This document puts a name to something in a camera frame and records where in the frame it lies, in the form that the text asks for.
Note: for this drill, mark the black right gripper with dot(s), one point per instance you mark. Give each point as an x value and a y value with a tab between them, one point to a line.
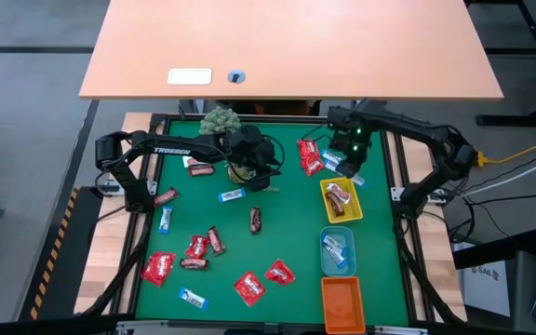
352	150

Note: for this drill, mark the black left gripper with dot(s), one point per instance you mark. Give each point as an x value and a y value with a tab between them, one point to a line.
251	151

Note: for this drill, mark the blue white candy bar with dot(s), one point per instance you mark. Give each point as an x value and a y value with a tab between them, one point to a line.
328	156
330	166
165	220
360	181
193	298
333	243
231	195
338	257

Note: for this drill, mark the red Skittles candy bag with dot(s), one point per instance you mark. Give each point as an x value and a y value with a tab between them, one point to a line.
197	246
250	288
280	272
310	158
158	269

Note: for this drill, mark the dark red candy bar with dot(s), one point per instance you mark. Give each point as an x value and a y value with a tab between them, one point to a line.
201	170
165	197
216	240
256	219
194	263
334	205

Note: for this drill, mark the yellow plastic basket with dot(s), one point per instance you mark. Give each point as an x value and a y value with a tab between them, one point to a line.
354	211

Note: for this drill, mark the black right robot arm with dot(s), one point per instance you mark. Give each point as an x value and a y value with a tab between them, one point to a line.
412	128

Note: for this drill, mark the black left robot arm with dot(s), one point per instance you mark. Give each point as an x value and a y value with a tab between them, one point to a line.
170	150

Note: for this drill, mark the round pale green succulent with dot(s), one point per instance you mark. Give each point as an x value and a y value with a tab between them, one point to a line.
220	120

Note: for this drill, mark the green table mat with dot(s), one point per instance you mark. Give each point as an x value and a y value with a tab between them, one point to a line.
240	251

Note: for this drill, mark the light blue plastic bin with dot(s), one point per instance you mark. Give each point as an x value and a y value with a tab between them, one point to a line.
328	269

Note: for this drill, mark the dark desk leg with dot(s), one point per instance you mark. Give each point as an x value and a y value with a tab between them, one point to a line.
189	106

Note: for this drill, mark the white rectangular desk plate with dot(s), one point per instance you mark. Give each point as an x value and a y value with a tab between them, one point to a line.
189	76

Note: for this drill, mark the light wooden desk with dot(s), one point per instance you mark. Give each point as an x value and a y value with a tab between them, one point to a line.
296	42

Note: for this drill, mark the orange plastic basket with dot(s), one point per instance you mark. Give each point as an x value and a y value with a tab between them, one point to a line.
342	304

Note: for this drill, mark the black metal stand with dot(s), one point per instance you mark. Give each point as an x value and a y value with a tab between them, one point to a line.
505	120

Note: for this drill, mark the black hazard-striped platform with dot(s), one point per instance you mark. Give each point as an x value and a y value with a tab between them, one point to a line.
65	260

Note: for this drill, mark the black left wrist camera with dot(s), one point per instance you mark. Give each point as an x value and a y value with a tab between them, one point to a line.
259	183

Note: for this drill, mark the black aluminium table frame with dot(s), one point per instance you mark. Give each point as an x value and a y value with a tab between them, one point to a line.
286	118

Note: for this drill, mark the silver aluminium rail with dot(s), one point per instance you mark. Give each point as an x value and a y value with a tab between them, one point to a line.
140	325
400	330

